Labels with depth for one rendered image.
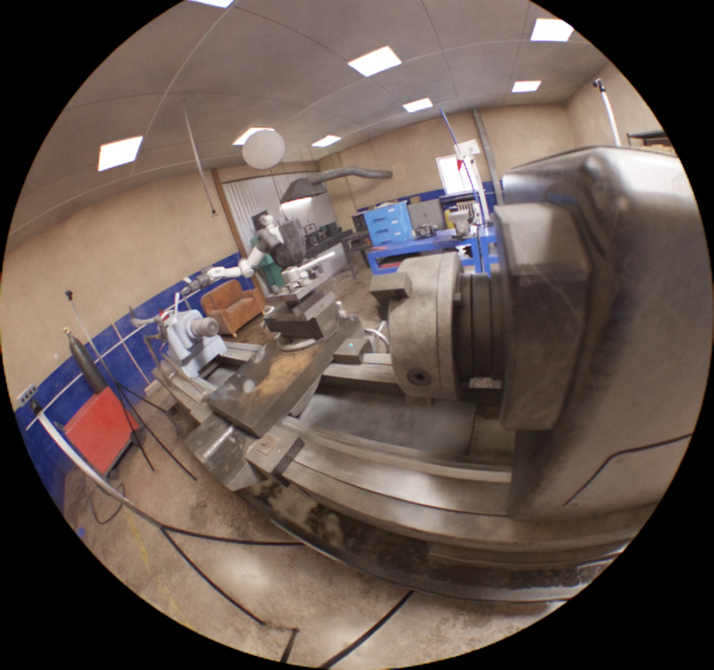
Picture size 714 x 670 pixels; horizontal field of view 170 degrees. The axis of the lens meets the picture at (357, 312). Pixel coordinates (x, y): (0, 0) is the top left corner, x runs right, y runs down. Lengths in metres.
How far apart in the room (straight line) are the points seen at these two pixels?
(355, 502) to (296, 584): 1.02
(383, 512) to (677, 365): 0.49
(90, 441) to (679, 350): 3.50
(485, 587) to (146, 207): 5.64
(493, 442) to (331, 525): 0.66
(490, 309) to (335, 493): 0.47
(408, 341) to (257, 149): 4.22
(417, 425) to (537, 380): 0.59
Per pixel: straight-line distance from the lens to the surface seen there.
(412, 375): 0.35
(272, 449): 0.66
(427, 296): 0.32
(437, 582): 0.92
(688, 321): 0.20
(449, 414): 0.75
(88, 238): 4.93
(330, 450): 0.63
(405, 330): 0.32
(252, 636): 1.67
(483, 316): 0.34
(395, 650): 1.39
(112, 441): 3.41
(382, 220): 2.47
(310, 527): 1.06
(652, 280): 0.16
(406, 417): 0.76
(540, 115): 8.00
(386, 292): 0.33
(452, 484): 0.52
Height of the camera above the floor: 1.32
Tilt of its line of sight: 24 degrees down
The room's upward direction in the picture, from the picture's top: 19 degrees counter-clockwise
